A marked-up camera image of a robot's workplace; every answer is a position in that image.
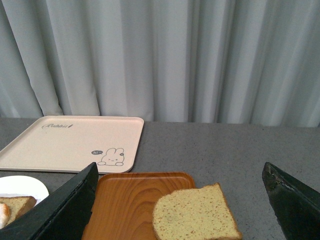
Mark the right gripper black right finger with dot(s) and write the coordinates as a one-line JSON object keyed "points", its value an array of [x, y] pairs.
{"points": [[295, 204]]}

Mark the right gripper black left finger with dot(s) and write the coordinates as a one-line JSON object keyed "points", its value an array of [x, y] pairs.
{"points": [[63, 215]]}

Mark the white round plate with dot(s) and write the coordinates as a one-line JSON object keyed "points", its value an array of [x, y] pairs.
{"points": [[19, 185]]}

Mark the bread slice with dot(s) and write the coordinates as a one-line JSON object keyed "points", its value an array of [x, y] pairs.
{"points": [[19, 205], [195, 214]]}

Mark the white orange sandwich filling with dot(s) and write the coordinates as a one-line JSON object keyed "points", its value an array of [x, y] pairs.
{"points": [[4, 214]]}

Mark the brown wooden tray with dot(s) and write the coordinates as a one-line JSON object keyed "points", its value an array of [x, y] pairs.
{"points": [[124, 203]]}

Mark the pink rabbit tray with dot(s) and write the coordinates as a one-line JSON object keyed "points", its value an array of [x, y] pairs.
{"points": [[70, 143]]}

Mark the grey curtain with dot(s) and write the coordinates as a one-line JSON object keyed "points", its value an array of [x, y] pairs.
{"points": [[205, 61]]}

